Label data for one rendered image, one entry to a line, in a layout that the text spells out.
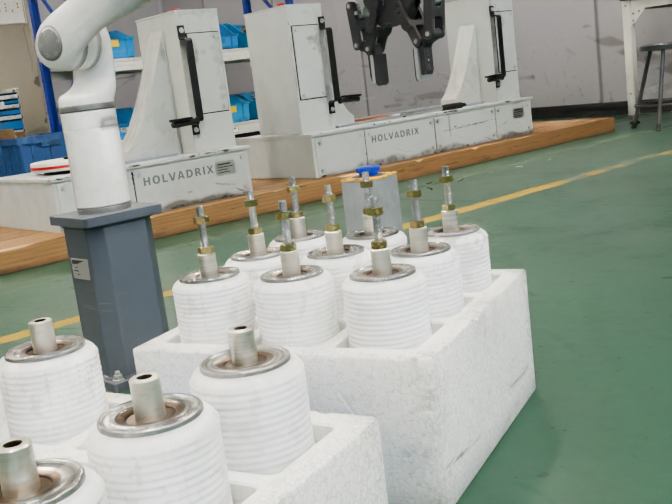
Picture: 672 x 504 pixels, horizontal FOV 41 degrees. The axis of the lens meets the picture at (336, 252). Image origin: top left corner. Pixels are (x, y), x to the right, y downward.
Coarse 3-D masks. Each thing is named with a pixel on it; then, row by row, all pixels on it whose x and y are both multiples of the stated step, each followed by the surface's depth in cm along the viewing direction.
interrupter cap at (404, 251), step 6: (402, 246) 114; (408, 246) 113; (432, 246) 112; (438, 246) 111; (444, 246) 111; (450, 246) 110; (390, 252) 111; (396, 252) 111; (402, 252) 110; (408, 252) 111; (420, 252) 108; (426, 252) 108; (432, 252) 107; (438, 252) 108
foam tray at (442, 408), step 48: (336, 336) 104; (432, 336) 99; (480, 336) 107; (528, 336) 126; (336, 384) 98; (384, 384) 95; (432, 384) 93; (480, 384) 106; (528, 384) 125; (384, 432) 96; (432, 432) 94; (480, 432) 106; (432, 480) 95
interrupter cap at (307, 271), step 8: (272, 272) 108; (280, 272) 108; (304, 272) 107; (312, 272) 105; (320, 272) 105; (264, 280) 104; (272, 280) 103; (280, 280) 103; (288, 280) 102; (296, 280) 102
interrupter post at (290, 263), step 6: (282, 252) 105; (288, 252) 105; (294, 252) 105; (282, 258) 105; (288, 258) 105; (294, 258) 105; (282, 264) 105; (288, 264) 105; (294, 264) 105; (282, 270) 106; (288, 270) 105; (294, 270) 105; (300, 270) 106; (288, 276) 105; (294, 276) 105
